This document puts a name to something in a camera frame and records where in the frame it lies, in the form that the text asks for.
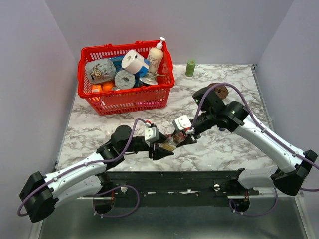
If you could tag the clear pill bottle yellow pills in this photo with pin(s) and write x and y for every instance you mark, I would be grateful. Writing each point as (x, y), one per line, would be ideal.
(172, 142)

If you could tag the grey toilet paper roll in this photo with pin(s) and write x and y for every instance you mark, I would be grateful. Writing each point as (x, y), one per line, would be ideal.
(124, 80)

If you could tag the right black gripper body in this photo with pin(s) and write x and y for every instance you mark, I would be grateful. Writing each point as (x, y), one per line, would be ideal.
(196, 135)

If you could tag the blue package in basket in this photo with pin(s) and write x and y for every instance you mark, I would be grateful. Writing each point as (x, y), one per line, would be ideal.
(117, 62)

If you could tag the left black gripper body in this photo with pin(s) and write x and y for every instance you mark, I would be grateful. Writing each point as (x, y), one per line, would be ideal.
(151, 149)

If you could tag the cream pump lotion bottle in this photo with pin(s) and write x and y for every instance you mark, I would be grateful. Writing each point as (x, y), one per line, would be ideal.
(155, 56)

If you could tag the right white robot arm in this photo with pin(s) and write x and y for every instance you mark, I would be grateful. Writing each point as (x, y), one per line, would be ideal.
(292, 164)

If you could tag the orange small box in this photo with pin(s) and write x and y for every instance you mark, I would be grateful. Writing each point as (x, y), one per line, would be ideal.
(96, 88)

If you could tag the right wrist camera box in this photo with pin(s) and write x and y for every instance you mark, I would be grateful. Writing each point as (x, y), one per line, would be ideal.
(183, 124)

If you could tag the green lid of bottle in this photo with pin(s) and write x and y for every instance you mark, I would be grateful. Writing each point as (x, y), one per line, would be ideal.
(191, 63)

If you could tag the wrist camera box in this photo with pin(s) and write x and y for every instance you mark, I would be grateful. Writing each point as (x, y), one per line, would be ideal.
(151, 134)
(183, 124)

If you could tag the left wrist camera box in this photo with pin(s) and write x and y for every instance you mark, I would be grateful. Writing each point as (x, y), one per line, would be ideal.
(151, 134)

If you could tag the silver tin can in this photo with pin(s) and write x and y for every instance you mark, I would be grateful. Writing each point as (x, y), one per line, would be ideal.
(150, 79)

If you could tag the beige jar brown lid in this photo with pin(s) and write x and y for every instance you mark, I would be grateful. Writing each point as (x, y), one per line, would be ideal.
(221, 92)

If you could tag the white toilet paper roll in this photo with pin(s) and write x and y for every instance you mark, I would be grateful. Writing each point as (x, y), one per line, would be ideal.
(135, 63)

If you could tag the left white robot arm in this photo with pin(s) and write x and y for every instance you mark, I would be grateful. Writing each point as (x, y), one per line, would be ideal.
(41, 194)

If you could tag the orange fruit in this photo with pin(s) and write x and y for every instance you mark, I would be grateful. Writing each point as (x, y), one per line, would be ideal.
(108, 86)

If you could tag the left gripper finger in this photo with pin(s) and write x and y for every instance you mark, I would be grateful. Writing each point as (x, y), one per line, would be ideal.
(160, 138)
(160, 153)

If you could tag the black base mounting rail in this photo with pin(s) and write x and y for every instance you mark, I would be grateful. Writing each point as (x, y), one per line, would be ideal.
(170, 189)

